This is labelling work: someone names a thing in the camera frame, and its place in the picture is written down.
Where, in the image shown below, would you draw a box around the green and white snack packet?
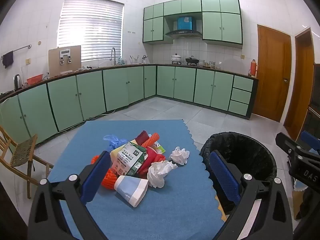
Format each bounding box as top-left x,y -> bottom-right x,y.
110,141 -> 148,178

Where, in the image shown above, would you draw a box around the pale yellow sponge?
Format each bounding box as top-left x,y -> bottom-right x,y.
110,148 -> 122,161

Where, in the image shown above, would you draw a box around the black bin with black bag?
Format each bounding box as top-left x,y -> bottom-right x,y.
199,131 -> 277,215

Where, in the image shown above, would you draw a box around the white window blind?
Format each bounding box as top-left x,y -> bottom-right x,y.
57,0 -> 125,62

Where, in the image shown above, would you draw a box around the white bracket device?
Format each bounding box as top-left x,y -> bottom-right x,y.
59,49 -> 73,65

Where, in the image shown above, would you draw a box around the blue plastic bag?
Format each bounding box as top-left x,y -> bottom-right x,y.
103,134 -> 128,153

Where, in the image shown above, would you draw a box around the brown board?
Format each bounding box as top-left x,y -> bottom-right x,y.
48,45 -> 82,77

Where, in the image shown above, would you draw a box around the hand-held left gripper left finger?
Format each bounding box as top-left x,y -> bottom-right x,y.
28,151 -> 112,240

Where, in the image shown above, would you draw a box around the dark towel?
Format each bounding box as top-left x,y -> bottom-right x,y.
2,51 -> 14,68

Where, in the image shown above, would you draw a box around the red thermos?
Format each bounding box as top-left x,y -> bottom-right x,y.
249,59 -> 258,77

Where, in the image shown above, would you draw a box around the red basin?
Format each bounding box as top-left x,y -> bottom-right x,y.
26,74 -> 44,85

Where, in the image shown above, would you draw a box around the green base cabinets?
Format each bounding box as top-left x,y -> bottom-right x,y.
0,64 -> 259,145

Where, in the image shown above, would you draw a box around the orange foam net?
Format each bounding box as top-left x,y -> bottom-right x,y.
141,132 -> 160,148
90,155 -> 118,190

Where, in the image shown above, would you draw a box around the metal towel rail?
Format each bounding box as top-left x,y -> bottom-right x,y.
1,44 -> 32,58

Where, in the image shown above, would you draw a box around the dark red cloth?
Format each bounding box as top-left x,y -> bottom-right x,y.
135,130 -> 150,145

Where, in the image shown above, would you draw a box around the white and blue paper cup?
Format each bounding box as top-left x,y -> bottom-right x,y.
114,175 -> 150,208

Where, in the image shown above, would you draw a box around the range hood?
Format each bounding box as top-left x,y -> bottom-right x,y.
165,16 -> 202,39

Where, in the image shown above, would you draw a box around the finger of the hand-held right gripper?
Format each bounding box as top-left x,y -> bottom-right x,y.
301,131 -> 320,153
275,132 -> 320,162

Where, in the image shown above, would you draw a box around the crumpled white tissue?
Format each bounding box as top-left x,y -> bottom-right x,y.
147,160 -> 178,189
169,147 -> 190,165

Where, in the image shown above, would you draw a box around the blue tablecloth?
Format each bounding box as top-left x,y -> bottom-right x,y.
47,119 -> 225,240

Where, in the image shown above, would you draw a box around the green wall cabinets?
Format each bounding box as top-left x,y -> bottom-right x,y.
142,0 -> 243,50

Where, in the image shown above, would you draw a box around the red envelope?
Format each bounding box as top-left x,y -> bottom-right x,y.
137,146 -> 166,175

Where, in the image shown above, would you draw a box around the wooden door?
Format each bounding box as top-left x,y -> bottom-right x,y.
252,24 -> 292,123
284,27 -> 315,140

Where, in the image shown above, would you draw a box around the wooden chair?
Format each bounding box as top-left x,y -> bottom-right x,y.
0,125 -> 54,199

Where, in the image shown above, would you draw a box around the dark cabinet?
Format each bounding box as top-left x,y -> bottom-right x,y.
309,64 -> 320,135

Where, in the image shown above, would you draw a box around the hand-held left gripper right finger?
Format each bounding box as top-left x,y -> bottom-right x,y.
209,149 -> 293,240

